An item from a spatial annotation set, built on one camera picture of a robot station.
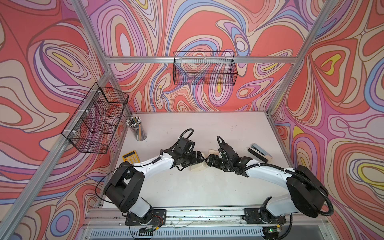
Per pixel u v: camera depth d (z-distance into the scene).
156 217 0.73
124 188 0.43
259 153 0.93
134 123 0.91
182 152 0.68
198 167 0.81
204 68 0.96
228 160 0.66
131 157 0.93
